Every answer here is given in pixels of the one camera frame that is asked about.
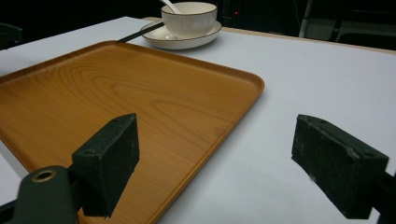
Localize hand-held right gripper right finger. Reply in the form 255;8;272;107
290;114;390;220

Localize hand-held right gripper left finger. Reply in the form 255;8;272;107
71;113;140;218

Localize white plate with dark rim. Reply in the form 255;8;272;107
139;20;223;50

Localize white ribbed bowl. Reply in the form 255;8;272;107
161;1;219;40

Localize dark chair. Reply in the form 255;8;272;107
0;22;23;50

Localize grey metal stand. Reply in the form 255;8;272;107
298;0;396;50

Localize white spoon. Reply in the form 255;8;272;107
160;0;181;15

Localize black chopsticks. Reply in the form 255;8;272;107
117;21;165;44

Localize wooden tray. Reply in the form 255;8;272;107
0;40;265;224

